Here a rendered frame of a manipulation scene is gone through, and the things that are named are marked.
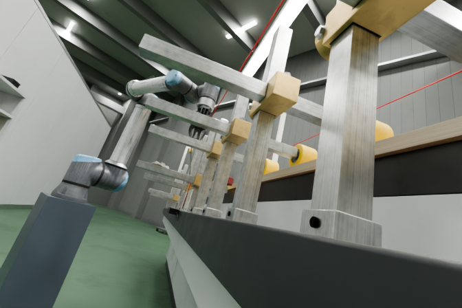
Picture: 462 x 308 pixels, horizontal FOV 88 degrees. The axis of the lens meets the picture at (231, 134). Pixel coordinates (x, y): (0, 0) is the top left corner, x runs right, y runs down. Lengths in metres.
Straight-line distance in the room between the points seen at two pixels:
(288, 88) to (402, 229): 0.28
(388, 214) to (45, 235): 1.52
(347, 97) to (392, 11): 0.10
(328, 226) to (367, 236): 0.03
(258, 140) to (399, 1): 0.30
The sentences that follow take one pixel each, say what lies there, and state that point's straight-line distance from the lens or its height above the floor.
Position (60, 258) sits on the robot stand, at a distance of 1.67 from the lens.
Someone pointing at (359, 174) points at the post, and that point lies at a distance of 0.23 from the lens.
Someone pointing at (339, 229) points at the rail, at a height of 0.71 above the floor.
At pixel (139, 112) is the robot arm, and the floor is 1.26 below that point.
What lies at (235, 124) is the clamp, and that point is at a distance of 0.66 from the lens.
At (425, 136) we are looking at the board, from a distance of 0.46.
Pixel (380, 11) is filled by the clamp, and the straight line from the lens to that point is 0.30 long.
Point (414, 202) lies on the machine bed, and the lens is 0.45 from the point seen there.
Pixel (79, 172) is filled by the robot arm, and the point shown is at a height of 0.76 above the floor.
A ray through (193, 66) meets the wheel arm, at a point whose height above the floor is 0.93.
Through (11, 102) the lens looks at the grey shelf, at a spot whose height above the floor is 1.43.
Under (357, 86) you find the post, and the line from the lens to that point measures 0.27.
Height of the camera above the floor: 0.69
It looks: 20 degrees up
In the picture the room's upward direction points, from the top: 15 degrees clockwise
